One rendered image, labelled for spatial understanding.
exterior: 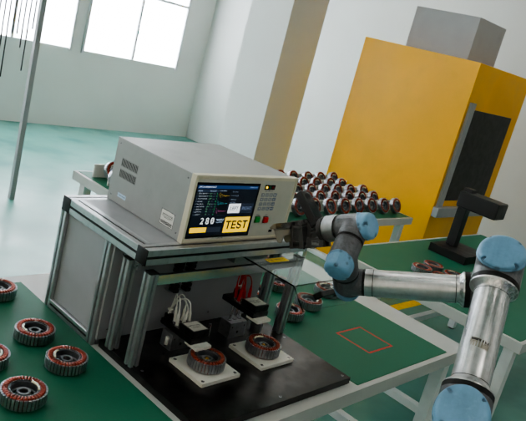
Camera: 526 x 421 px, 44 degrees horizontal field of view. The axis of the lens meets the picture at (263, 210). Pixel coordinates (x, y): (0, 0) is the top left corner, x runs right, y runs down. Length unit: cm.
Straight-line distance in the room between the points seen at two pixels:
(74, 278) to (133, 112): 750
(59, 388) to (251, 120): 439
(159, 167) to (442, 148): 369
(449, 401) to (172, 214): 90
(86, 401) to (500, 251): 109
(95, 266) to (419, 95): 395
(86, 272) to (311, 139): 663
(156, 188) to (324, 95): 656
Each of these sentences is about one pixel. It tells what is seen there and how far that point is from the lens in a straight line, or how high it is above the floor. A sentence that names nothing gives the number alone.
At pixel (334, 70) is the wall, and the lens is 835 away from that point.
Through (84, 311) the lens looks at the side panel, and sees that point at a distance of 204.
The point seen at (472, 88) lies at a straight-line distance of 530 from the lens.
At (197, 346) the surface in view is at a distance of 194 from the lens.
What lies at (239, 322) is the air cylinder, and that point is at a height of 82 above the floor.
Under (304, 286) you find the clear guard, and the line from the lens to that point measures 194.
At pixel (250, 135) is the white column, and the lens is 591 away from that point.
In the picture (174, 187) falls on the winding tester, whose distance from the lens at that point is 187.
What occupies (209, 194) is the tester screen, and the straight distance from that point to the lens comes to 185.
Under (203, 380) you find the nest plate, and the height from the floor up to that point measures 78.
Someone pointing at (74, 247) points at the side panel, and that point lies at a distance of 206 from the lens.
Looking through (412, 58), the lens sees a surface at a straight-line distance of 558.
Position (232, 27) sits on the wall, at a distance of 969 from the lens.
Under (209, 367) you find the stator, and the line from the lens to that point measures 190.
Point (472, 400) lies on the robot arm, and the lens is 149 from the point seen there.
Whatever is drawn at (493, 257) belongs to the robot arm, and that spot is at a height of 136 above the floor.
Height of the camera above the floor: 171
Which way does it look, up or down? 14 degrees down
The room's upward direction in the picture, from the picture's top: 15 degrees clockwise
